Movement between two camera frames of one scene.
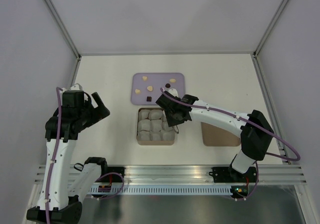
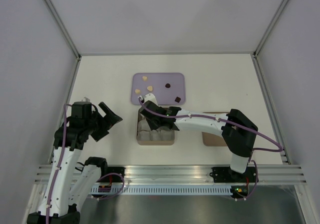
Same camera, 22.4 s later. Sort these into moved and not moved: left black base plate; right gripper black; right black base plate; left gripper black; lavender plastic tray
Moved: left gripper black; right gripper black
Not moved: right black base plate; left black base plate; lavender plastic tray
